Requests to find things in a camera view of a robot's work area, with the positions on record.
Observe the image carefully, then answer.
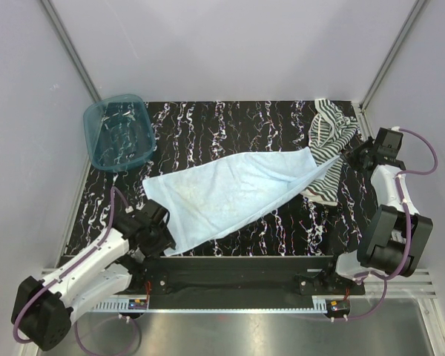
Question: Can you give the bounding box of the aluminium frame post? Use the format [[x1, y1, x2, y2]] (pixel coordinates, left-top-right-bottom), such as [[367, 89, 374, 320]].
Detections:
[[38, 0, 102, 102], [359, 0, 429, 111]]

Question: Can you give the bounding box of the right aluminium frame post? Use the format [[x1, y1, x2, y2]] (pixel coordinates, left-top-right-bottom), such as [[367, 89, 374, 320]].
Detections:
[[359, 0, 429, 111]]

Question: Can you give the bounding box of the light blue towel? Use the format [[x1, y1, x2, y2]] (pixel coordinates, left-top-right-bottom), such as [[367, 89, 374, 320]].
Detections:
[[142, 148, 339, 257]]

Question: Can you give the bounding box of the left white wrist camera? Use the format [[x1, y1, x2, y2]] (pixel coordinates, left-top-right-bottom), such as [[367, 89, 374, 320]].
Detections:
[[112, 211, 147, 235]]

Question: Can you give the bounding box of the left aluminium frame post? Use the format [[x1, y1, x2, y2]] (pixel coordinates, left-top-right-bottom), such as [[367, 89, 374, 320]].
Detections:
[[38, 0, 102, 102]]

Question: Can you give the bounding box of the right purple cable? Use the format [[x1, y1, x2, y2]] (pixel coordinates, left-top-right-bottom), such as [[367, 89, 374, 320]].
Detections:
[[352, 128, 439, 322]]

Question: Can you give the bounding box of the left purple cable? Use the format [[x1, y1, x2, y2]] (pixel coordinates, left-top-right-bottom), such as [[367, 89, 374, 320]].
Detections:
[[13, 186, 140, 355]]

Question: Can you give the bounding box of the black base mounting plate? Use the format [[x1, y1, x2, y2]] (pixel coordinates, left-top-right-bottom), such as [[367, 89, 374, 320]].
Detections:
[[135, 256, 365, 296]]

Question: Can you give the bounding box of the purple cable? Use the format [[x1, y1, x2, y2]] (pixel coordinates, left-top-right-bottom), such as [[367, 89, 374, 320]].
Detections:
[[13, 186, 140, 355], [352, 128, 439, 322]]

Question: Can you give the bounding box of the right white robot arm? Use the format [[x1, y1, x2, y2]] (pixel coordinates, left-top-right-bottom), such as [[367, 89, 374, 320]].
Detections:
[[321, 130, 433, 294]]

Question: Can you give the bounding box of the white slotted cable duct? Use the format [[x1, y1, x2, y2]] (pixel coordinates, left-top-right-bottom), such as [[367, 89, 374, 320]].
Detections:
[[90, 296, 327, 314]]

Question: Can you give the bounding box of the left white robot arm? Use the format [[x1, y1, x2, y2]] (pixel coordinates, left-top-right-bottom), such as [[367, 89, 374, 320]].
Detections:
[[11, 200, 175, 351]]

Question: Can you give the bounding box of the teal transparent plastic bin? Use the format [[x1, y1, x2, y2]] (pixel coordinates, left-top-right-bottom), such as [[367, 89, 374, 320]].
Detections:
[[83, 94, 156, 173]]

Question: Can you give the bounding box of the black white striped towel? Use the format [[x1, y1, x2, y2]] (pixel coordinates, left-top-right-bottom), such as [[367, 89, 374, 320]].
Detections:
[[301, 99, 358, 206]]

